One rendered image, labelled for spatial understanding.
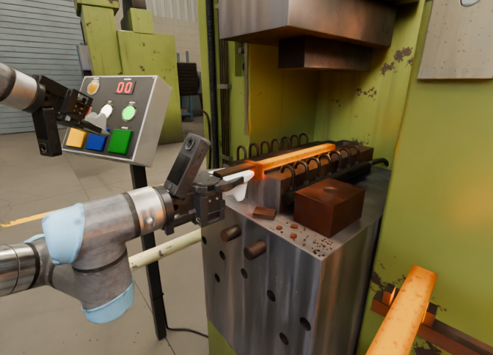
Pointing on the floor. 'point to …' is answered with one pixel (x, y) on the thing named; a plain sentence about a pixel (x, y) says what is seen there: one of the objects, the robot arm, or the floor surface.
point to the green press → (132, 47)
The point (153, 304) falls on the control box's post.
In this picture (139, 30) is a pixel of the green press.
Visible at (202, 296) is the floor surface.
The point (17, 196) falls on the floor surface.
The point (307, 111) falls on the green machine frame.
